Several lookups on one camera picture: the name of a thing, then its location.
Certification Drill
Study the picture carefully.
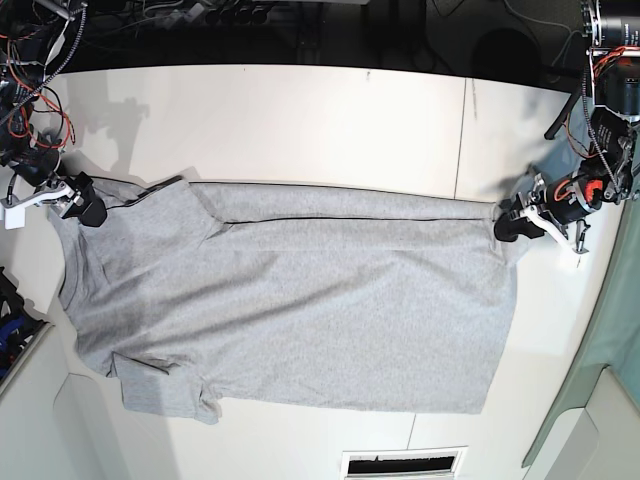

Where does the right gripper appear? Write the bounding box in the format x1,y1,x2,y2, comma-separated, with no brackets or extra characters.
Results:
9,147,107,228

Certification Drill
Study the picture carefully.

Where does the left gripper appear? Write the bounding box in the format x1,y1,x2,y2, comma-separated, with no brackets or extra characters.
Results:
494,172,604,243

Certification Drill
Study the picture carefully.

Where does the grey t-shirt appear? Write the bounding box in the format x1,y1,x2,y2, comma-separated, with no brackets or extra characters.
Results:
50,179,527,424

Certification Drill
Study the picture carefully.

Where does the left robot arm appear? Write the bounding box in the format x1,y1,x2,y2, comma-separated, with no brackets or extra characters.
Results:
494,1,639,254

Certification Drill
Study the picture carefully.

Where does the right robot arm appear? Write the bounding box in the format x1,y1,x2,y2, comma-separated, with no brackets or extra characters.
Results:
1,1,107,229

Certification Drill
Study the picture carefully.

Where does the white slotted vent panel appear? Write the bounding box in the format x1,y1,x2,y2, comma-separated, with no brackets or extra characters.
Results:
340,446,468,480

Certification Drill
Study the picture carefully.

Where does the blue and black cable bundle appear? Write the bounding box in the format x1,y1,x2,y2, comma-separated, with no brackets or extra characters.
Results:
0,265,46,384

